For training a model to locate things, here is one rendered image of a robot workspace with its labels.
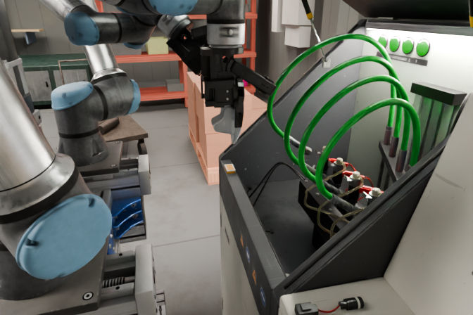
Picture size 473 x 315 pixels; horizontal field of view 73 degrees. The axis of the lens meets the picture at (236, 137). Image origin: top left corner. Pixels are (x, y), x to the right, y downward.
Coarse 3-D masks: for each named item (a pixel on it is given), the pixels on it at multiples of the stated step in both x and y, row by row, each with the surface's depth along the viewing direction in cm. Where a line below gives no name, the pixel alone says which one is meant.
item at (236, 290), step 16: (224, 208) 120; (224, 224) 124; (224, 240) 127; (224, 256) 131; (240, 256) 96; (224, 272) 135; (240, 272) 97; (224, 288) 140; (240, 288) 100; (224, 304) 144; (240, 304) 102
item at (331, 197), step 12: (372, 108) 61; (408, 108) 63; (348, 120) 62; (336, 132) 63; (420, 132) 66; (324, 156) 63; (408, 168) 70; (324, 192) 66; (336, 204) 68; (348, 204) 69
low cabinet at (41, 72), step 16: (32, 64) 508; (48, 64) 508; (64, 64) 508; (80, 64) 508; (32, 80) 494; (48, 80) 500; (64, 80) 506; (80, 80) 513; (32, 96) 503; (48, 96) 508
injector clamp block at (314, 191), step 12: (300, 180) 100; (300, 192) 100; (312, 192) 93; (300, 204) 101; (312, 204) 92; (312, 216) 93; (324, 216) 85; (336, 228) 79; (312, 240) 94; (324, 240) 86
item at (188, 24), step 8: (184, 24) 78; (192, 24) 81; (176, 32) 78; (184, 32) 80; (168, 40) 79; (176, 40) 79; (184, 40) 80; (192, 40) 80; (200, 40) 80; (176, 48) 81; (184, 48) 80; (192, 48) 80; (200, 48) 78; (184, 56) 78; (192, 56) 78; (200, 56) 79; (192, 64) 80; (200, 64) 79; (200, 72) 80
